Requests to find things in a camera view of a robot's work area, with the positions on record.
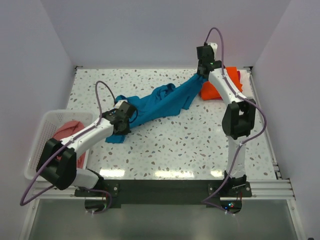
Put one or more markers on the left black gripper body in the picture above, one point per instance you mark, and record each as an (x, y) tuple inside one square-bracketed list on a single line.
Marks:
[(126, 130)]

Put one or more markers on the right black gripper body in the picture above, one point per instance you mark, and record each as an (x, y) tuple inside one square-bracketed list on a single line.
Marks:
[(198, 71)]

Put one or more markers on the blue t shirt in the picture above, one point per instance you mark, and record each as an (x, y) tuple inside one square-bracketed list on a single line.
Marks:
[(165, 101)]

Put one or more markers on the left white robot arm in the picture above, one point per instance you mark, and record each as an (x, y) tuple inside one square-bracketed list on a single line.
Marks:
[(58, 161)]

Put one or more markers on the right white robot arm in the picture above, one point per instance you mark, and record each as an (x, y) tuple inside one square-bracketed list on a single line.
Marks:
[(239, 116)]

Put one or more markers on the folded magenta t shirt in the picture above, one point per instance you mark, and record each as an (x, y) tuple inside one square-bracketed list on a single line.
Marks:
[(238, 81)]

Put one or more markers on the folded orange t shirt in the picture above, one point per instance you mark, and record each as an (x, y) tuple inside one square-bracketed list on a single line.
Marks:
[(209, 92)]

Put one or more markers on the folded white t shirt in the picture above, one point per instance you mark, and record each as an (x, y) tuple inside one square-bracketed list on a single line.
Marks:
[(246, 84)]

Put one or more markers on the pink t shirt in basket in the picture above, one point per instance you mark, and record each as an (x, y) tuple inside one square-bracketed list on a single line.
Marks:
[(68, 129)]

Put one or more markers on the white plastic laundry basket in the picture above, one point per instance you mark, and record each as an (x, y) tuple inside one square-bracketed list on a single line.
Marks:
[(50, 123)]

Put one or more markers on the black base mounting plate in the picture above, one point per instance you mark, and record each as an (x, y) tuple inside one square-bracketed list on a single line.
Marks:
[(116, 193)]

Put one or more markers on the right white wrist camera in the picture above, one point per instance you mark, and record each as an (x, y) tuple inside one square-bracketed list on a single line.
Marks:
[(214, 47)]

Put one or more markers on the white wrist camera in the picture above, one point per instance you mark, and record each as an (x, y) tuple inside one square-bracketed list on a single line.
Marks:
[(119, 103), (214, 47)]

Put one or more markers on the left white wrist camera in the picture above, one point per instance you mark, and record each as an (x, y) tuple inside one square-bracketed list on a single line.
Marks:
[(119, 103)]

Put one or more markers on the aluminium frame rails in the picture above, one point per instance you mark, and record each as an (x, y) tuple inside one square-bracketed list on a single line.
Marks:
[(260, 189)]

